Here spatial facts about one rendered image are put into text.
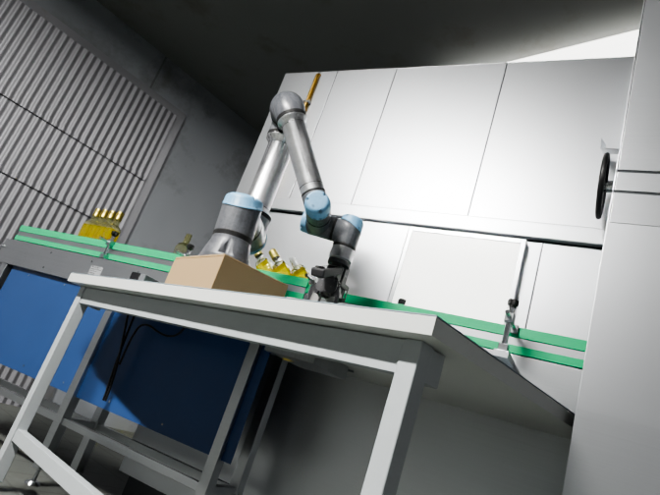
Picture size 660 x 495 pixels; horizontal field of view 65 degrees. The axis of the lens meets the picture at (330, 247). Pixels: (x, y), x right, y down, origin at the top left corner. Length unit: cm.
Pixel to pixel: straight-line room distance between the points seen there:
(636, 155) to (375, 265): 94
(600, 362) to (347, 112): 161
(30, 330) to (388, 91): 191
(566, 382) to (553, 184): 78
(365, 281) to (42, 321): 143
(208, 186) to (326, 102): 228
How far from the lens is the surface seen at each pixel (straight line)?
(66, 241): 274
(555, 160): 210
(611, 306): 145
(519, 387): 116
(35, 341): 260
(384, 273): 198
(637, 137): 168
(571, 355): 161
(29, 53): 423
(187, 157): 462
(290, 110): 166
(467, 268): 190
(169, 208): 449
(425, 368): 92
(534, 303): 185
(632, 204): 157
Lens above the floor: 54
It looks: 18 degrees up
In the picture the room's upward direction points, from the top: 19 degrees clockwise
